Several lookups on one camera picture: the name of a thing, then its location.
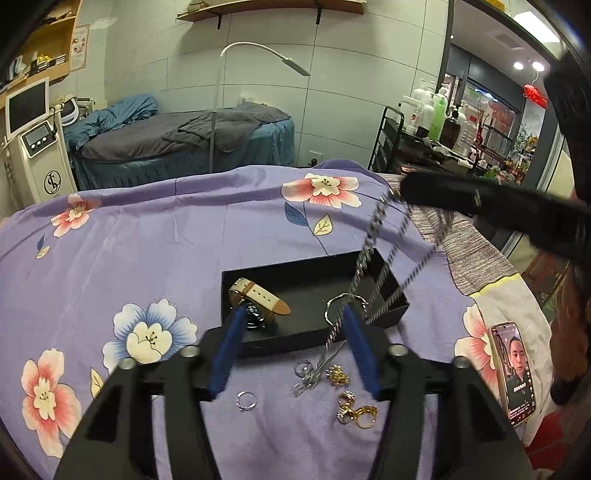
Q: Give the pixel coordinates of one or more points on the person's right forearm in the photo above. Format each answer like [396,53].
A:
[572,341]

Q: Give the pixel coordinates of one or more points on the smartphone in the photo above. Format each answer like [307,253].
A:
[513,369]

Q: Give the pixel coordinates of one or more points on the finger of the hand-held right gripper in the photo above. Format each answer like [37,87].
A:
[461,196]

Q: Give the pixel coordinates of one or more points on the wall poster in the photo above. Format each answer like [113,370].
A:
[80,46]

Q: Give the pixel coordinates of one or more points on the white beauty machine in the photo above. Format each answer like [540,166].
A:
[39,161]

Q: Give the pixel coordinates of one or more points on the white floral blanket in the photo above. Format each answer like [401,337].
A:
[475,341]

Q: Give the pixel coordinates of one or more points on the small white bottle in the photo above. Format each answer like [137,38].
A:
[408,115]

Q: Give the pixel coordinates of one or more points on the white floor lamp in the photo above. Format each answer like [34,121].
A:
[295,64]

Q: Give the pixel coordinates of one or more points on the green bottle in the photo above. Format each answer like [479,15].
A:
[438,115]

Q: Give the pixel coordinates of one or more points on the gold flower brooch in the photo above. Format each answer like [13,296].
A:
[337,374]

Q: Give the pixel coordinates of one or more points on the silver leaf brooch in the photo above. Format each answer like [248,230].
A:
[310,381]

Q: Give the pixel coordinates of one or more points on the red hanging decoration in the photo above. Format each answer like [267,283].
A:
[538,96]

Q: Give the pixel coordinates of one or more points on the thin silver bangle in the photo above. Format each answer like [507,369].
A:
[328,308]

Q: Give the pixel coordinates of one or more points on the wooden shelf unit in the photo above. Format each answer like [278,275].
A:
[51,41]

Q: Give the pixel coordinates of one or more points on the clear bottle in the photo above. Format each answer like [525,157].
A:
[467,136]

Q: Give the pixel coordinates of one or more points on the grey blanket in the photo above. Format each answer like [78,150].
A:
[231,127]

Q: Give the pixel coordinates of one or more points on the massage bed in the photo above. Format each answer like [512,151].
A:
[138,159]

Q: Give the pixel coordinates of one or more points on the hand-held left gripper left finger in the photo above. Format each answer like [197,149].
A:
[226,355]

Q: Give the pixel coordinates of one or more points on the wall socket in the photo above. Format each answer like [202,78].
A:
[316,159]

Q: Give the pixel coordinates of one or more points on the purple floral bedsheet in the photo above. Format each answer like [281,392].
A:
[161,258]

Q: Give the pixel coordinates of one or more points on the large white bottle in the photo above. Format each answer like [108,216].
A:
[424,104]

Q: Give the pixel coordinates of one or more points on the black trolley cart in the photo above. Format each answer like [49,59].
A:
[392,147]

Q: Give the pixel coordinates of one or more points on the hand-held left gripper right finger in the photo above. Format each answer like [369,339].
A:
[362,355]

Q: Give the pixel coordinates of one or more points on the dark brown pump bottle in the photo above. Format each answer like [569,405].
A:
[453,129]

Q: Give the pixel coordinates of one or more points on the grey striped cloth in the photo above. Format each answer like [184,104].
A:
[475,258]

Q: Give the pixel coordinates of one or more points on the black rectangular box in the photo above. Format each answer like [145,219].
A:
[304,295]

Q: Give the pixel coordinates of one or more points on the blue cloth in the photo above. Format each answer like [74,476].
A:
[120,115]

